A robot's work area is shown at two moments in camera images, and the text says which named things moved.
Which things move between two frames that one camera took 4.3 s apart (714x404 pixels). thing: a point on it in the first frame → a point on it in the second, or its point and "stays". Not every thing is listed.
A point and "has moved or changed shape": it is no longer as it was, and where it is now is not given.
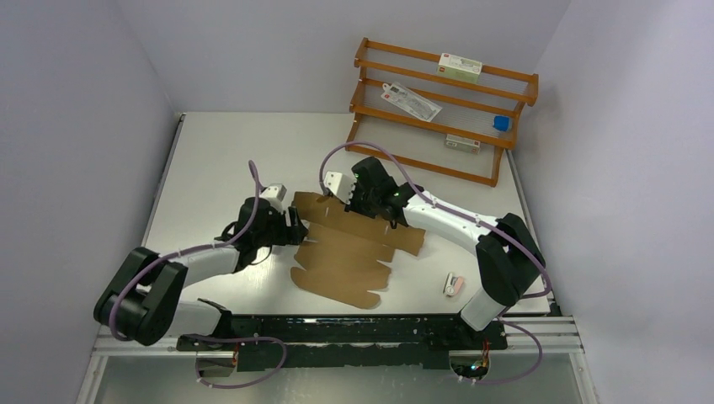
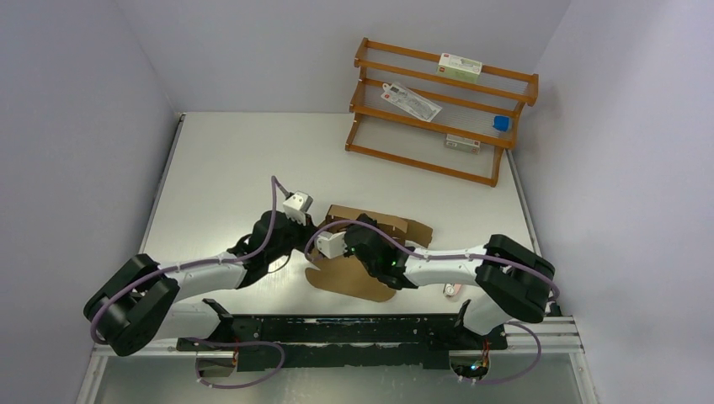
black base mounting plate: (346, 342) stays
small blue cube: (502, 123) stays
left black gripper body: (275, 231) → (296, 236)
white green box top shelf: (459, 67) stays
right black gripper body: (363, 203) → (372, 270)
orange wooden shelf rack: (436, 114) stays
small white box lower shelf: (462, 142) stays
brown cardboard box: (345, 253) has moved or changed shape
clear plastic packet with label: (410, 102) stays
